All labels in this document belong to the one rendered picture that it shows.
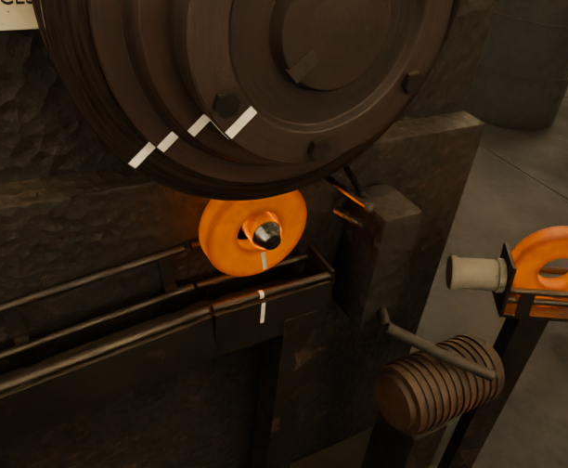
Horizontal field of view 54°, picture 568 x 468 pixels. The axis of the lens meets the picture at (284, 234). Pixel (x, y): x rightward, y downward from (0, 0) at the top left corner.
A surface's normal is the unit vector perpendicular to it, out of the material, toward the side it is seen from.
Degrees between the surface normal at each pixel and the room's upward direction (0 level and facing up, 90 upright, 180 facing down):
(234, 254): 90
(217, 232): 90
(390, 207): 0
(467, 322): 0
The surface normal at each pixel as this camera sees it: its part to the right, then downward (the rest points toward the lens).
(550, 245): -0.12, 0.57
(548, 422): 0.09, -0.81
